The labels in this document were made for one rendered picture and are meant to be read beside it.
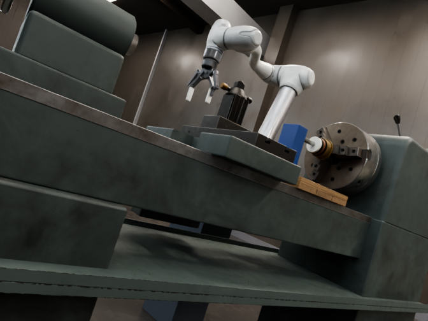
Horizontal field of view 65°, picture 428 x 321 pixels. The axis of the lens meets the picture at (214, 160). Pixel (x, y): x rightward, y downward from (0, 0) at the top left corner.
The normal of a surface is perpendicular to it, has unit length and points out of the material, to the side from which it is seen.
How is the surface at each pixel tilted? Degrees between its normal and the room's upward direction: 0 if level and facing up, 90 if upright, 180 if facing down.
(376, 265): 90
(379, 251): 90
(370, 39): 90
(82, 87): 90
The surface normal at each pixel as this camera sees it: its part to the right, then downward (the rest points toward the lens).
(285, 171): 0.58, 0.13
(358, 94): -0.65, -0.26
